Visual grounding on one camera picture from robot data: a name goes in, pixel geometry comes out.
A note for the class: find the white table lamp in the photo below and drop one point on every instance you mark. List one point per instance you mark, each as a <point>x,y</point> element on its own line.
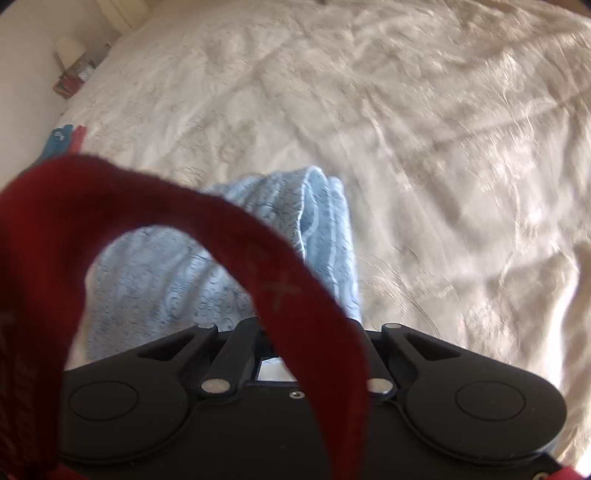
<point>69,48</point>

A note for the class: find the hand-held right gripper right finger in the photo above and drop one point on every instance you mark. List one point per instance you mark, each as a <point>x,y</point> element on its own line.
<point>401,348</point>

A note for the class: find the light blue patterned pants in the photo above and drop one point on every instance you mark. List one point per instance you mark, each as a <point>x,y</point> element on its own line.
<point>161,277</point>

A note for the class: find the red box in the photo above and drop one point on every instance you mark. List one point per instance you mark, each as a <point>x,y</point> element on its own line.
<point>69,85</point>

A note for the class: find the cream embroidered bedspread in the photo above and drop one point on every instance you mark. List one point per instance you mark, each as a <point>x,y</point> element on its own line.
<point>415,138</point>

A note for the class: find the cream headboard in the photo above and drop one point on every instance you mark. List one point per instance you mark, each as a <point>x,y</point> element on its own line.
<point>115,11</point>

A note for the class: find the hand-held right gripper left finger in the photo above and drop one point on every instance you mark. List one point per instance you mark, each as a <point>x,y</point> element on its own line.
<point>235,350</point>

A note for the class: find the teal folded pants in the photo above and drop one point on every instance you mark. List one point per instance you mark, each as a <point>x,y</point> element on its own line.
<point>55,145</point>

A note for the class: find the coral folded pants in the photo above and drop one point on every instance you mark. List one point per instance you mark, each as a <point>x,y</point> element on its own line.
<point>79,136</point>

